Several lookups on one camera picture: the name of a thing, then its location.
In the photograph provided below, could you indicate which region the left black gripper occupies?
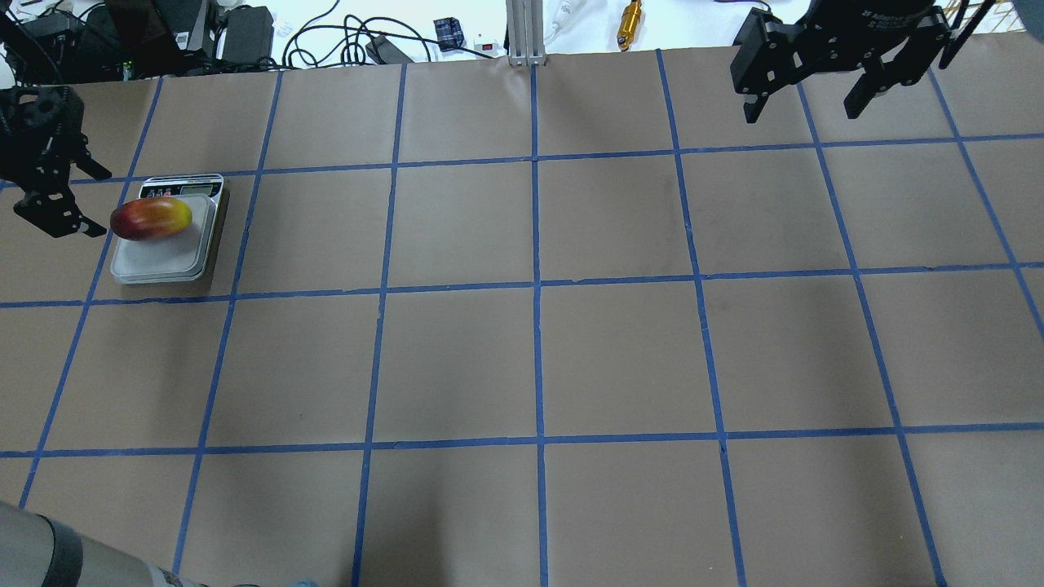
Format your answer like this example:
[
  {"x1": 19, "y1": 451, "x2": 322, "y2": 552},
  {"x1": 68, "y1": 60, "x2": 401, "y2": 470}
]
[{"x1": 1, "y1": 86, "x2": 113, "y2": 238}]

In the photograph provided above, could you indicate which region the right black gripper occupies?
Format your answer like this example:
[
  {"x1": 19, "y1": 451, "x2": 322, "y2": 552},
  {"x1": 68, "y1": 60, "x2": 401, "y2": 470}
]
[{"x1": 730, "y1": 1, "x2": 953, "y2": 124}]

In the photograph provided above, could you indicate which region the red yellow mango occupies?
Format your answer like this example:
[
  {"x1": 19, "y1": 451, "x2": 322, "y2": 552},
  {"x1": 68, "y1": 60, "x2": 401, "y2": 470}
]
[{"x1": 109, "y1": 196, "x2": 193, "y2": 241}]

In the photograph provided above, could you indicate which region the silver digital kitchen scale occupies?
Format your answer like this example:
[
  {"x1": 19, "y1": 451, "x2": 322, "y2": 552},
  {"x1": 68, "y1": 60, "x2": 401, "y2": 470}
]
[{"x1": 109, "y1": 174, "x2": 226, "y2": 285}]

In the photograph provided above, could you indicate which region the yellow brass tool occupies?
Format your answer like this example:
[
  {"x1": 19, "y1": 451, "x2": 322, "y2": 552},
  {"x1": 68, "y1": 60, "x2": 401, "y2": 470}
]
[{"x1": 616, "y1": 0, "x2": 642, "y2": 52}]

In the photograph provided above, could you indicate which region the black power adapter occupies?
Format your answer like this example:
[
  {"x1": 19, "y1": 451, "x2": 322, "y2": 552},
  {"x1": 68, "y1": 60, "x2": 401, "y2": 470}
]
[{"x1": 220, "y1": 5, "x2": 275, "y2": 64}]

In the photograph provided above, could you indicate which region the white power strip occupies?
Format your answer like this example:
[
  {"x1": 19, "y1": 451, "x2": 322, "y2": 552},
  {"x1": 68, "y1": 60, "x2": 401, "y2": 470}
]
[{"x1": 472, "y1": 33, "x2": 504, "y2": 57}]

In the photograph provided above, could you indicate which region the aluminium frame post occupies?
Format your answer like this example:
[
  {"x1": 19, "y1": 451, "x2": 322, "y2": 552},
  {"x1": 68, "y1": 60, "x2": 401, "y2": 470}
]
[{"x1": 503, "y1": 0, "x2": 546, "y2": 67}]

